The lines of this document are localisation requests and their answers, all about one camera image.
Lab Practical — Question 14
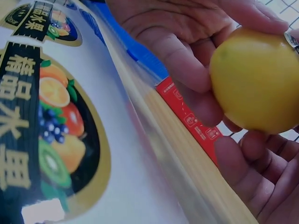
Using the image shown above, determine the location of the yellow lemon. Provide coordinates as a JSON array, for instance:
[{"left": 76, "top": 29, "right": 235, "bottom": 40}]
[{"left": 209, "top": 28, "right": 299, "bottom": 135}]

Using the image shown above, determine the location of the person's left hand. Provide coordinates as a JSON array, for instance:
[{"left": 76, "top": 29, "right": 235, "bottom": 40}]
[{"left": 105, "top": 0, "right": 290, "bottom": 133}]

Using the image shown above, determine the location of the white fruit printed bag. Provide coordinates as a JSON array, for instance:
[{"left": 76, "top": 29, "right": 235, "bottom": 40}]
[{"left": 0, "top": 0, "right": 187, "bottom": 224}]

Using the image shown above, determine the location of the person's right hand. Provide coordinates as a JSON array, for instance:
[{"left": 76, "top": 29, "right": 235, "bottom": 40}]
[{"left": 214, "top": 127, "right": 299, "bottom": 224}]

